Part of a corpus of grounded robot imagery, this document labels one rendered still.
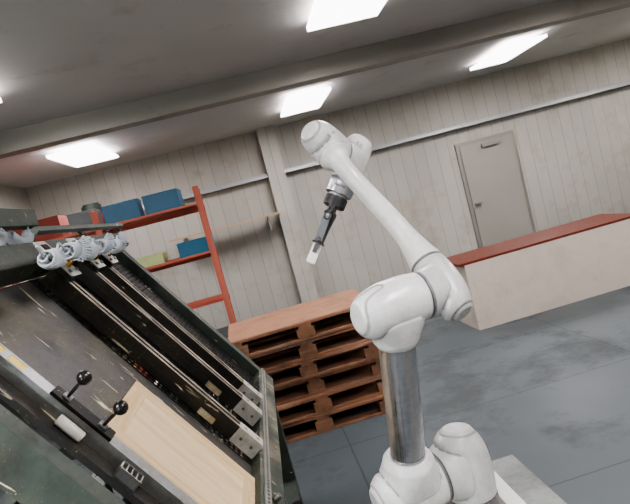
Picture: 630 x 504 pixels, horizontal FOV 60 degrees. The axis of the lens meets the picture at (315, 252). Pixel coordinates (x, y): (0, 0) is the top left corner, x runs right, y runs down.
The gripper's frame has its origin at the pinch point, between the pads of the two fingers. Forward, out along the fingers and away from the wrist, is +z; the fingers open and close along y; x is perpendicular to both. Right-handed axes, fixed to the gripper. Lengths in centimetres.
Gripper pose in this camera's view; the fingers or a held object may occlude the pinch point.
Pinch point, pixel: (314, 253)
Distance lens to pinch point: 177.3
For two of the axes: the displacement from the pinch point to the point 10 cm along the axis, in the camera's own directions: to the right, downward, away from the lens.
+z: -3.8, 9.2, -0.7
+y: -0.9, -1.1, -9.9
